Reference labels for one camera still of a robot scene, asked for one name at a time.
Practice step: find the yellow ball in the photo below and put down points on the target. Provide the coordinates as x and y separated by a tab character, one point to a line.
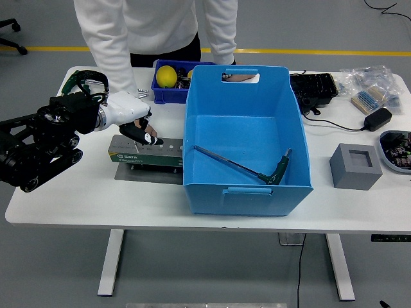
167	77

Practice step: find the dark small parts pile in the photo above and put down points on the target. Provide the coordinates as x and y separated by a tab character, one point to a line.
182	80

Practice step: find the light blue plastic box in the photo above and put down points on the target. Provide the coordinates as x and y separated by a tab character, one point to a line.
237	141

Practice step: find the robot right hand black fingers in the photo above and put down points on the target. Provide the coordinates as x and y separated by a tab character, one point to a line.
384	304

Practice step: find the person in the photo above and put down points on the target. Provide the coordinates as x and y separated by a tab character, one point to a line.
154	22

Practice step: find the person's left hand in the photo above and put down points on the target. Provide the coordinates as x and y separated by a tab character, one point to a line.
241	78

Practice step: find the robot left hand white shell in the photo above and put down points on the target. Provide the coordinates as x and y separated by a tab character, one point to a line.
125	107

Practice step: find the clear bags of components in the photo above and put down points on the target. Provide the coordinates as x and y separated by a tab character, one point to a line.
369	75

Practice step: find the black table control panel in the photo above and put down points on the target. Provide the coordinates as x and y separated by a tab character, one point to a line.
390	238

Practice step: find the metal floor plate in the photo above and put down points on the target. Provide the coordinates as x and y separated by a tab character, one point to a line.
289	240

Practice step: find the person's right hand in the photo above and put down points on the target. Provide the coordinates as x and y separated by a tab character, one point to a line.
151	130

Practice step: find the black office chair base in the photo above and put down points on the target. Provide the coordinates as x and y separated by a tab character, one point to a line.
13	41

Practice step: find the grey block with square recess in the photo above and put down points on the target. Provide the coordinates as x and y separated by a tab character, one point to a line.
353	173

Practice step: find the resistor strip pack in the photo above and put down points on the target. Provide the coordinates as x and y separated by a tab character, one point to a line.
367	97

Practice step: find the grey tray with electronics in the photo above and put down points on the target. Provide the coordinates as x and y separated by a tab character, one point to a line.
396	150

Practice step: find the small dark blue bin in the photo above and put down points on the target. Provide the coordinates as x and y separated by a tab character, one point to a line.
167	96

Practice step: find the black power adapter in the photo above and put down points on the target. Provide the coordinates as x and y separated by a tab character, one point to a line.
378	119

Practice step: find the green grey hex key stand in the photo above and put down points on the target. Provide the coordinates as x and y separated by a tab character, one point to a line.
144	158

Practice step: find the white table leg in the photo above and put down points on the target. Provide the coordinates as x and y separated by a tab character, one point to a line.
110	263
340	266

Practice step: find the black component tray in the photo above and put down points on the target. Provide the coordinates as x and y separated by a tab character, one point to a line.
316	88

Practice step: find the person's left forearm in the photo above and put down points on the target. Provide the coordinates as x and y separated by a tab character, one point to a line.
223	45

